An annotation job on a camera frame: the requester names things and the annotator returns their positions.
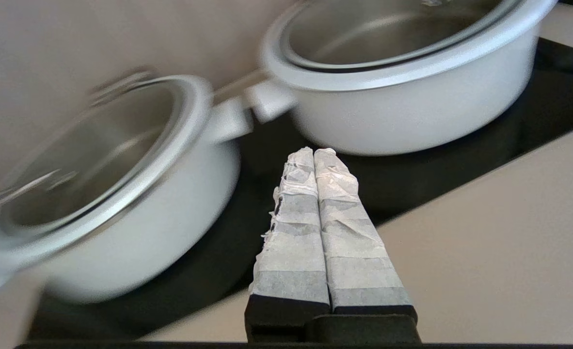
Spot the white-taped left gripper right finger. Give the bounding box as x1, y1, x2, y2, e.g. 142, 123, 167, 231
314, 148, 419, 321

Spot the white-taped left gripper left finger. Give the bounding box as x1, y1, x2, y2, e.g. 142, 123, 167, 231
244, 147, 332, 341

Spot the small white-rimmed glass lid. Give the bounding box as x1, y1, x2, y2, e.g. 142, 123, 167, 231
260, 0, 558, 92

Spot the large white pot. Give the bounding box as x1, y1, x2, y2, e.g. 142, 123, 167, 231
39, 97, 254, 305

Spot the small white pot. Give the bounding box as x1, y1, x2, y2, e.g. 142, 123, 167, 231
245, 22, 541, 157

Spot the large white-rimmed glass lid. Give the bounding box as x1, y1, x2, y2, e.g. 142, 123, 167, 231
0, 74, 214, 272

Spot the black glass cooktop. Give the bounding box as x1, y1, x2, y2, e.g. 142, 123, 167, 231
27, 38, 573, 341

